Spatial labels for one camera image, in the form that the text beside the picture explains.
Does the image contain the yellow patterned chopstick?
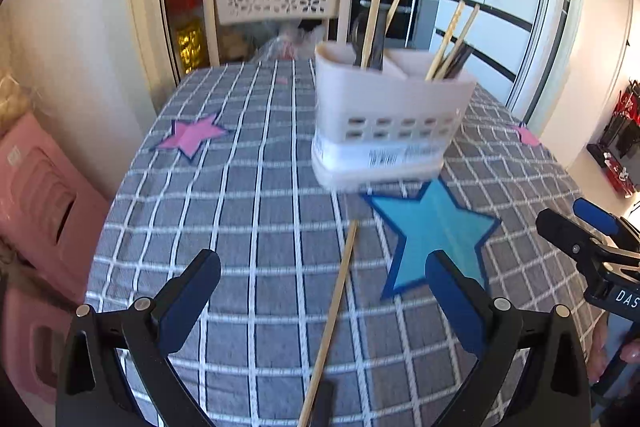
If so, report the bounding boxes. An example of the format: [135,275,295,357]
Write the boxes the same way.
[425,1,465,81]

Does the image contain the person's right hand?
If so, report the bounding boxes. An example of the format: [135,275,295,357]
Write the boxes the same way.
[586,312,640,384]

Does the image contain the pink plastic stool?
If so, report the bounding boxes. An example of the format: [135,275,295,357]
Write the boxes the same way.
[1,113,110,403]

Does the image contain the white plastic utensil holder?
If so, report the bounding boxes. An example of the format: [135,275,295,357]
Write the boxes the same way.
[311,41,477,191]

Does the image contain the grey checked star tablecloth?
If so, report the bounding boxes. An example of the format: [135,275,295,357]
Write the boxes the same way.
[87,60,603,426]

